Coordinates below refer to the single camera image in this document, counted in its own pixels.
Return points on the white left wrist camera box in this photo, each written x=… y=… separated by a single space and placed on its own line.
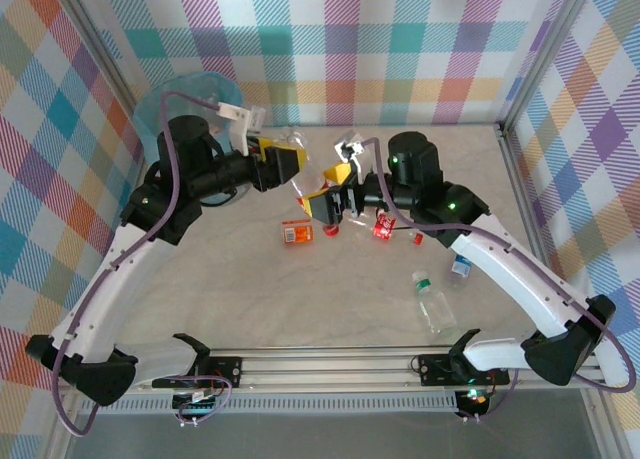
x=237 y=121

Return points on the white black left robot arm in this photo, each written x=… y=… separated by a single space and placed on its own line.
x=105 y=299

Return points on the clear bottle red cola label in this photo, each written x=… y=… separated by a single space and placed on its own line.
x=385 y=226

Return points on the bin with blue bag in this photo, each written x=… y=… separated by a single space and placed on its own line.
x=200 y=86

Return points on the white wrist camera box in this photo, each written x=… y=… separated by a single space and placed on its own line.
x=350 y=149
x=237 y=121

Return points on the wide clear bottle green cap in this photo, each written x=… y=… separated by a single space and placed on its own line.
x=435 y=309

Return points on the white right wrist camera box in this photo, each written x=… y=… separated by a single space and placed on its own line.
x=350 y=149

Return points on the aluminium side rail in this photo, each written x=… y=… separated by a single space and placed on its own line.
x=515 y=179

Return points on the clear bottle blue label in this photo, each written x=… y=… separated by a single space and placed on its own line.
x=460 y=268

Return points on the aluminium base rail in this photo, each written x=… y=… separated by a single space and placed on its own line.
x=325 y=369

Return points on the aluminium frame post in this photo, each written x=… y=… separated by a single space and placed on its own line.
x=102 y=54
x=545 y=54

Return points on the clear bottle orange label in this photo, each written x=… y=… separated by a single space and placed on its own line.
x=297 y=234

